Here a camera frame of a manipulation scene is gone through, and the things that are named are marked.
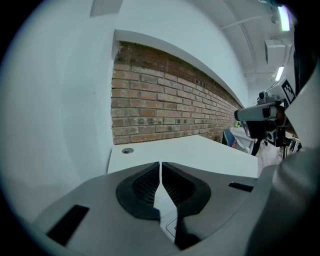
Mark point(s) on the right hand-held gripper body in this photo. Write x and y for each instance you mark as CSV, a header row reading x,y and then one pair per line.
x,y
287,90

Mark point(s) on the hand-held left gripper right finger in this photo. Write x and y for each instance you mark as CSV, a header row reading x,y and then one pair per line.
x,y
220,200

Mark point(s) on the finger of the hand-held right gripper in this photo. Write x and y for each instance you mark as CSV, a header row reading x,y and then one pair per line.
x,y
250,113

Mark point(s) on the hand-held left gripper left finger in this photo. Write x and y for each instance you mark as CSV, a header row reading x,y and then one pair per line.
x,y
100,212

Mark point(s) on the white wet wipe pack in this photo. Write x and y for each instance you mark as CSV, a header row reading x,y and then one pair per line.
x,y
171,226

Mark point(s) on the white ceiling light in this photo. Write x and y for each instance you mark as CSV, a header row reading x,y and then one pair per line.
x,y
284,18
280,73

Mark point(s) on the checked cloth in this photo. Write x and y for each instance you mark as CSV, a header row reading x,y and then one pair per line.
x,y
242,140

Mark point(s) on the white ceiling pipe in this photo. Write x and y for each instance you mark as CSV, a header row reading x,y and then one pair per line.
x,y
247,22
260,74

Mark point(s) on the person in black shirt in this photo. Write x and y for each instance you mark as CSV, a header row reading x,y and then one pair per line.
x,y
303,62

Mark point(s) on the blue chair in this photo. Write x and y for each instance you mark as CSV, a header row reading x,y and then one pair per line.
x,y
227,137

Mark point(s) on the red bag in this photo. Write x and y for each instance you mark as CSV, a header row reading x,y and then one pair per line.
x,y
234,143

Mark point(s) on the white bottle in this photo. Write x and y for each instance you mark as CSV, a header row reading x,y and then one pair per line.
x,y
247,150

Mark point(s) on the white ceiling air conditioner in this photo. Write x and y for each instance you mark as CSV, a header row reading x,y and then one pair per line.
x,y
277,51

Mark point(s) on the grey wall panel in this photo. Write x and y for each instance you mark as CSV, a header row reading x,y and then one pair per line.
x,y
106,7

